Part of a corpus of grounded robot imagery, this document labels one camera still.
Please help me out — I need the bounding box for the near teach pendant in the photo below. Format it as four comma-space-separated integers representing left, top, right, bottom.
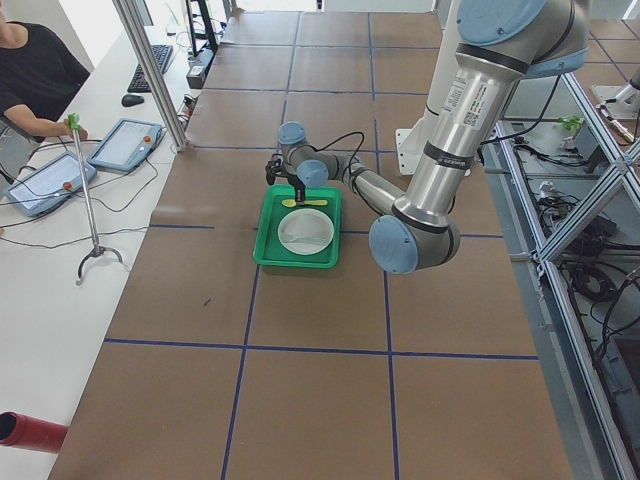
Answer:
4, 152, 82, 217

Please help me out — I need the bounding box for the red cylinder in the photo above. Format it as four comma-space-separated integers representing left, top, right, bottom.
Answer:
1, 412, 68, 454

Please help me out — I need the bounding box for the black keyboard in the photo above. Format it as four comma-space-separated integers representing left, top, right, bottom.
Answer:
126, 44, 174, 94

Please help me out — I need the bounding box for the far teach pendant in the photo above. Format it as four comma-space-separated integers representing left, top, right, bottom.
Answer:
87, 118, 164, 172

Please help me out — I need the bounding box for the aluminium frame post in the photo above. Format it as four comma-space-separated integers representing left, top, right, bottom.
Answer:
113, 0, 187, 152

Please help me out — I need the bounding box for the green plastic tray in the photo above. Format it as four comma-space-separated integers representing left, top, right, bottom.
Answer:
253, 184, 342, 269

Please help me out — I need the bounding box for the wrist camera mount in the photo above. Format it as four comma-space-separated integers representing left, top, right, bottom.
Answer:
265, 154, 285, 185

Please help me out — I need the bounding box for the white round plate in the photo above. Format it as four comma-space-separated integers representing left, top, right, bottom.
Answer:
277, 208, 334, 256

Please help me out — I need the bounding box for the green grabber tool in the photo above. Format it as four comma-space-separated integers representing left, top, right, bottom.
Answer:
67, 113, 124, 286

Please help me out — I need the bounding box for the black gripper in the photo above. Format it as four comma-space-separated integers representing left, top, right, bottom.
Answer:
288, 176, 306, 207

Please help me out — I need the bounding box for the yellow plastic spoon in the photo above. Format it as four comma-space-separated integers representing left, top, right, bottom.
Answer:
281, 198, 328, 208

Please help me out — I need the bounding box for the person in black shirt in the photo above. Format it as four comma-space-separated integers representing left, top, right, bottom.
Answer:
1, 18, 90, 142

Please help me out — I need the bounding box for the black computer mouse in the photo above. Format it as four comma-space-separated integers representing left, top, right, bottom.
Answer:
121, 93, 145, 108

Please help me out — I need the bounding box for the teach pendant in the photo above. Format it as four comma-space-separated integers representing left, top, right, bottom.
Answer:
4, 152, 82, 217
87, 118, 164, 172

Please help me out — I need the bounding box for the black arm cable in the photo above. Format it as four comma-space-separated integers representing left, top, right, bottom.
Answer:
314, 130, 366, 171

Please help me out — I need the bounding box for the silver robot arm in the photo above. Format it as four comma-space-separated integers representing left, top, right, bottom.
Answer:
278, 1, 591, 274

